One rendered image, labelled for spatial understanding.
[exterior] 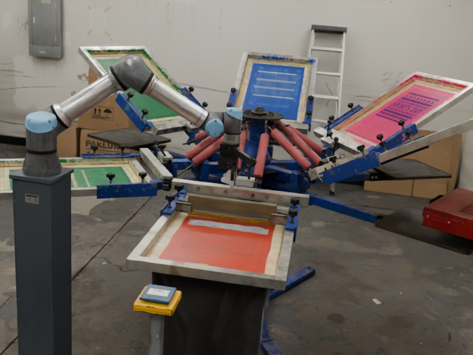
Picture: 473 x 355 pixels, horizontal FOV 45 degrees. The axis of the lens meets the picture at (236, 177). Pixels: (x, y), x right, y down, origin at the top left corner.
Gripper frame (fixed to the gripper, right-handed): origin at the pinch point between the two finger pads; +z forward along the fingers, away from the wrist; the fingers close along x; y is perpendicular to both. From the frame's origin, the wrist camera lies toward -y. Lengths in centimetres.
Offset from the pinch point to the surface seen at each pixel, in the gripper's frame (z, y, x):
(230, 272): 13, -8, 60
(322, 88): 5, -45, -412
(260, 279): 14, -19, 61
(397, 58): -34, -121, -410
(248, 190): 8.1, -4.9, -21.5
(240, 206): 8.1, -4.0, 2.0
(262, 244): 16.5, -16.8, 22.3
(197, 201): 8.2, 15.8, 1.6
